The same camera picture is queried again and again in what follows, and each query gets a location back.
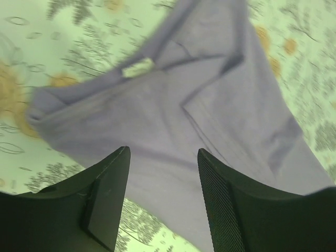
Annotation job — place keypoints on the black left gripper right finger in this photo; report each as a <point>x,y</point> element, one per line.
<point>246,215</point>

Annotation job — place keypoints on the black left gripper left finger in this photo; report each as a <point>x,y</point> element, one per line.
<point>80,213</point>

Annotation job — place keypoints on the purple t shirt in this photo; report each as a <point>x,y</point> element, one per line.
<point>211,87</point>

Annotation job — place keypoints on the floral patterned table mat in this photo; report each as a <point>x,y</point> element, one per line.
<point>60,44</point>

